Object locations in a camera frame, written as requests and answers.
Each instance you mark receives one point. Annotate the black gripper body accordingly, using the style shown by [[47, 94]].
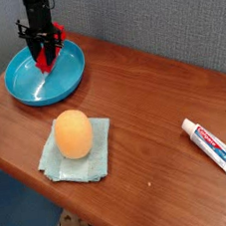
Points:
[[39, 29]]

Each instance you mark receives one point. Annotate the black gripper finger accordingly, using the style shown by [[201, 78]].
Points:
[[35, 49], [49, 49]]

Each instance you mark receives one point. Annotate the red rectangular block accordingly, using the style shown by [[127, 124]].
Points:
[[45, 61]]

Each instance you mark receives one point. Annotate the orange egg-shaped object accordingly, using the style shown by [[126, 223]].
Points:
[[73, 134]]

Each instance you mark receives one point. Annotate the light blue folded cloth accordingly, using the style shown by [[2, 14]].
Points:
[[92, 167]]

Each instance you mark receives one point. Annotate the white toothpaste tube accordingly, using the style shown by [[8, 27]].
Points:
[[208, 142]]

